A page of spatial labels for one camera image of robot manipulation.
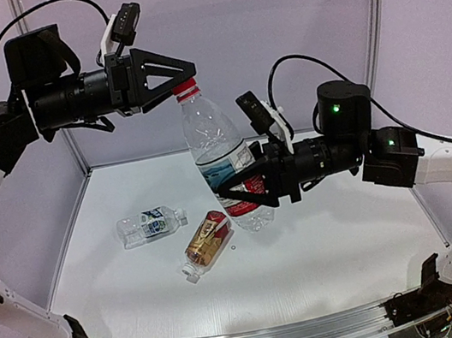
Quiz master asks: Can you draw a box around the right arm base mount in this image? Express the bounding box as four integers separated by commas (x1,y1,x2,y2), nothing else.
382,253,452,327

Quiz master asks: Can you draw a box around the clear bottle blue label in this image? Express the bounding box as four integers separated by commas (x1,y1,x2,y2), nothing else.
116,205,188,250

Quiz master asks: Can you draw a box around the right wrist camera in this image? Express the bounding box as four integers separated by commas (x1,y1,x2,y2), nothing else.
235,92,294,155

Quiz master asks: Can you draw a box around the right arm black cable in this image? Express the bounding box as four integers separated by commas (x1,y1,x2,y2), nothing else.
261,27,452,182

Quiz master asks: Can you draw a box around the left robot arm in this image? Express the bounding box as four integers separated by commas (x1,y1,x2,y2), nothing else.
0,3,196,338

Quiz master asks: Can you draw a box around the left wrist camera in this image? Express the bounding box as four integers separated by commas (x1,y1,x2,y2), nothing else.
98,2,140,66

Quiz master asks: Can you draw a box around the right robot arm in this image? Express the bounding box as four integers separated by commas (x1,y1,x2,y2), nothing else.
215,80,452,295

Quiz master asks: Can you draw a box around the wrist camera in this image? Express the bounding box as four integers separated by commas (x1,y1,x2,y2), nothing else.
98,2,140,66
235,92,294,155

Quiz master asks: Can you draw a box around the clear bottle red white label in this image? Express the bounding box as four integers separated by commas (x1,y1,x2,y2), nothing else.
176,89,275,233

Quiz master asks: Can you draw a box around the red bottle cap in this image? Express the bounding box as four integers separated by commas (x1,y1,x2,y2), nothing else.
172,77,199,100

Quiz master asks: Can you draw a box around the right aluminium corner post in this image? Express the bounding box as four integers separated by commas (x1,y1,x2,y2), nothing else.
363,0,383,90

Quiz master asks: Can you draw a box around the gold red tea bottle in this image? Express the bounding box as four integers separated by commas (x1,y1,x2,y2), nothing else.
181,211,233,284

